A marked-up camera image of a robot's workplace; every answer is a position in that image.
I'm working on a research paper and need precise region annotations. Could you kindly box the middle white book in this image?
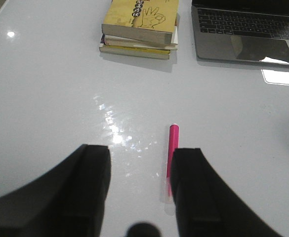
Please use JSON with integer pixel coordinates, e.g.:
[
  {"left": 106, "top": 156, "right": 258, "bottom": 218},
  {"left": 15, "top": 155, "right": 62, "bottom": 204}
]
[{"left": 102, "top": 14, "right": 179, "bottom": 50}]

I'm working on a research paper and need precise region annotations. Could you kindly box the grey laptop computer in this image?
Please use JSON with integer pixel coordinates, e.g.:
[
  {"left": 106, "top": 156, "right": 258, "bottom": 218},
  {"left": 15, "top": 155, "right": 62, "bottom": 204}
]
[{"left": 191, "top": 0, "right": 289, "bottom": 66}]

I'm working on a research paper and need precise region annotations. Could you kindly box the yellow book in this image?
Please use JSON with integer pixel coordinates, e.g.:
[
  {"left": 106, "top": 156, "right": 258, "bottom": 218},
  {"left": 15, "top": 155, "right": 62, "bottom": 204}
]
[
  {"left": 101, "top": 0, "right": 179, "bottom": 44},
  {"left": 99, "top": 43, "right": 170, "bottom": 60}
]

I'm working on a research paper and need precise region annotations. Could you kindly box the bottom yellow book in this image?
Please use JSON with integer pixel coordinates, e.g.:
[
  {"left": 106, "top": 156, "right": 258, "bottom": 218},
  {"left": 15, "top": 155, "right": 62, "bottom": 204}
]
[{"left": 99, "top": 43, "right": 170, "bottom": 60}]

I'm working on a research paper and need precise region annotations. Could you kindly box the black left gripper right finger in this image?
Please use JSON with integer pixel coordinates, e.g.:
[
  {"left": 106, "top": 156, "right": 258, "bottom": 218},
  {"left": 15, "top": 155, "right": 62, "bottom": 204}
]
[{"left": 170, "top": 148, "right": 280, "bottom": 237}]

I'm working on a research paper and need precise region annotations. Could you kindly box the pink highlighter pen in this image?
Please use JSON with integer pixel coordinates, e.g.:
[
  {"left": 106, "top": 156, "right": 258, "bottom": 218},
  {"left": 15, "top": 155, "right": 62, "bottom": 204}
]
[{"left": 162, "top": 123, "right": 179, "bottom": 216}]

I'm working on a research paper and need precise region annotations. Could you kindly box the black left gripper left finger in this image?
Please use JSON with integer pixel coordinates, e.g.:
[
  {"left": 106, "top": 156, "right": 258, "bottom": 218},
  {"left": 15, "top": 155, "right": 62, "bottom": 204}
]
[{"left": 0, "top": 144, "right": 111, "bottom": 237}]

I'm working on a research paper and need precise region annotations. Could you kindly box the top yellow book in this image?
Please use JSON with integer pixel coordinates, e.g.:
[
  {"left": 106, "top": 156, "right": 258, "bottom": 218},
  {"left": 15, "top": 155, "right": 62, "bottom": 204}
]
[{"left": 101, "top": 0, "right": 179, "bottom": 44}]

